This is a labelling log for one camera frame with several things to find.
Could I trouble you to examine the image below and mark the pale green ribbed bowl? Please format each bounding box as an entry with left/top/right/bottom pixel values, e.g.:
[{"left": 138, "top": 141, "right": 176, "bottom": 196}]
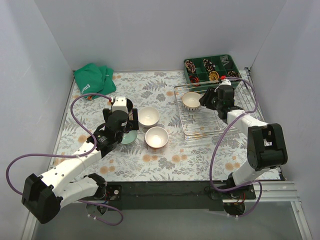
[{"left": 121, "top": 130, "right": 138, "bottom": 145}]

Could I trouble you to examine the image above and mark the white bowl blue leaf pattern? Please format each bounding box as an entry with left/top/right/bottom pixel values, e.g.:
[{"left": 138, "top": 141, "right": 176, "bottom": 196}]
[{"left": 182, "top": 91, "right": 202, "bottom": 111}]

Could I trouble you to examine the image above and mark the grey white gradient bowl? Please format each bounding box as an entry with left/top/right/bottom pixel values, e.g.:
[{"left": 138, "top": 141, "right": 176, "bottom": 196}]
[{"left": 138, "top": 106, "right": 160, "bottom": 128}]

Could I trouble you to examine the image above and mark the black glossy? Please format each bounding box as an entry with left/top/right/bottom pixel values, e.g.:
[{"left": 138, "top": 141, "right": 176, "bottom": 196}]
[{"left": 126, "top": 98, "right": 133, "bottom": 115}]

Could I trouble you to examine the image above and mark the orange bowl black inside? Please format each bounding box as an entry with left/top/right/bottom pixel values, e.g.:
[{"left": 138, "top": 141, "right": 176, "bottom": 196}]
[{"left": 145, "top": 126, "right": 169, "bottom": 149}]

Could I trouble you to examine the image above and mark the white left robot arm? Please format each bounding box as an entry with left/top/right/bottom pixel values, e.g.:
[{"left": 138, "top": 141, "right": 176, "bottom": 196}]
[{"left": 22, "top": 108, "right": 139, "bottom": 224}]

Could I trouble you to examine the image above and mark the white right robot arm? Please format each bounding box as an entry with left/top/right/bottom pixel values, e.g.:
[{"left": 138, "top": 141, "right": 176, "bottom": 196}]
[{"left": 199, "top": 81, "right": 288, "bottom": 199}]

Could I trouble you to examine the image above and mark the green compartment organizer tray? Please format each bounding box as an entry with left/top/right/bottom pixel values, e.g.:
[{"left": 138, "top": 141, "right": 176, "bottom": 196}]
[{"left": 183, "top": 54, "right": 240, "bottom": 92}]

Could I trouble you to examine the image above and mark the dark patterned scrunchie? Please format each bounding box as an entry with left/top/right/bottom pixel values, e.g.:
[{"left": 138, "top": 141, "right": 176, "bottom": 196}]
[{"left": 227, "top": 70, "right": 241, "bottom": 78}]

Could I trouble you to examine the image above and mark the black white scrunchie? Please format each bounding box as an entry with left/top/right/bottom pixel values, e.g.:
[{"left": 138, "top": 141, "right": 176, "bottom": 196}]
[{"left": 202, "top": 58, "right": 216, "bottom": 72}]

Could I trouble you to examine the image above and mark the floral patterned table mat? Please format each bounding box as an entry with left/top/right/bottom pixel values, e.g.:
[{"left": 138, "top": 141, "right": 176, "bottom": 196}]
[{"left": 56, "top": 71, "right": 247, "bottom": 182}]

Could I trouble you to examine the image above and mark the pink black scrunchie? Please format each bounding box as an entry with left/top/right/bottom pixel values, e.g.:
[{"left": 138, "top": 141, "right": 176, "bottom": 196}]
[{"left": 184, "top": 60, "right": 196, "bottom": 74}]

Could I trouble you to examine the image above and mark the green folded cloth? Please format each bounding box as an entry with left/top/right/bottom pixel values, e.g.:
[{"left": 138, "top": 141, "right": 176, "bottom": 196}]
[{"left": 73, "top": 63, "right": 117, "bottom": 95}]

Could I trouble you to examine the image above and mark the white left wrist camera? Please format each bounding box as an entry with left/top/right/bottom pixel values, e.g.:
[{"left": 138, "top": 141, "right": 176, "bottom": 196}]
[{"left": 110, "top": 96, "right": 128, "bottom": 113}]

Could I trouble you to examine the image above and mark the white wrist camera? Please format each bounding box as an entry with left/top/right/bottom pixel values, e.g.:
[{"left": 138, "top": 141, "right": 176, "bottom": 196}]
[
  {"left": 217, "top": 76, "right": 232, "bottom": 88},
  {"left": 110, "top": 96, "right": 128, "bottom": 113}
]

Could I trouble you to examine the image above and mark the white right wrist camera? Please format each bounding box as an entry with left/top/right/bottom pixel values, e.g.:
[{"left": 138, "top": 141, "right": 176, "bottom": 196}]
[{"left": 217, "top": 76, "right": 232, "bottom": 88}]

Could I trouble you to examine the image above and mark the metal wire dish rack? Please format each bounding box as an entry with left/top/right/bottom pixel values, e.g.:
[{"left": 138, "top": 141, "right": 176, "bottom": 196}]
[{"left": 173, "top": 81, "right": 256, "bottom": 140}]

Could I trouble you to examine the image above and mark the yellow black hair tie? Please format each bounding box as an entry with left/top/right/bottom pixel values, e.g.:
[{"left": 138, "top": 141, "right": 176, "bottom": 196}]
[{"left": 208, "top": 70, "right": 221, "bottom": 83}]

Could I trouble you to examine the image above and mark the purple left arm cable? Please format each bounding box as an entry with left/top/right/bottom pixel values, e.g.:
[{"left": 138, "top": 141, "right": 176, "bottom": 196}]
[{"left": 6, "top": 92, "right": 124, "bottom": 226}]

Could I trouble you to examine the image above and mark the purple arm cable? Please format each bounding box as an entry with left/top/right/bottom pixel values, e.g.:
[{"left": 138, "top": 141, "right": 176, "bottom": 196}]
[
  {"left": 6, "top": 92, "right": 124, "bottom": 226},
  {"left": 209, "top": 76, "right": 263, "bottom": 218}
]

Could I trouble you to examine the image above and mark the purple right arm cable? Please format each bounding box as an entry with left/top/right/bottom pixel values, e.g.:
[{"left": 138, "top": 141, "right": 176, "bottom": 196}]
[{"left": 209, "top": 76, "right": 263, "bottom": 218}]

